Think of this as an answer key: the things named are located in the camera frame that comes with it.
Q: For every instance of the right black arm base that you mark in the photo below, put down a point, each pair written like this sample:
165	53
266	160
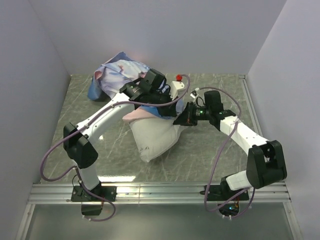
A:
226	202

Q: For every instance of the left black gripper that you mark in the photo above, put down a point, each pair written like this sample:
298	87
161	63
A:
170	111

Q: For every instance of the side aluminium rail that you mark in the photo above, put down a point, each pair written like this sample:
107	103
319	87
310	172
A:
250	104

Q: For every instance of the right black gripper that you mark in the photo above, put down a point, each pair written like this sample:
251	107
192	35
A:
186	118

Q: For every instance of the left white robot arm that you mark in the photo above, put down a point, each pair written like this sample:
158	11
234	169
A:
148	104

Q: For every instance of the aluminium mounting rail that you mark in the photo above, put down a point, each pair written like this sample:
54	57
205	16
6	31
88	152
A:
151	193

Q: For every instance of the pink cartoon pillowcase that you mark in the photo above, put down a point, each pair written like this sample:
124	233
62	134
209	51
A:
110	76

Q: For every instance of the white pillow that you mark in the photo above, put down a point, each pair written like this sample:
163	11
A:
154	136

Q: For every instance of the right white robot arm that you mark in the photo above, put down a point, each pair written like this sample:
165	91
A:
265	159

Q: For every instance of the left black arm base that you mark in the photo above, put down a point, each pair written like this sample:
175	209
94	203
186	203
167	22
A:
93	201

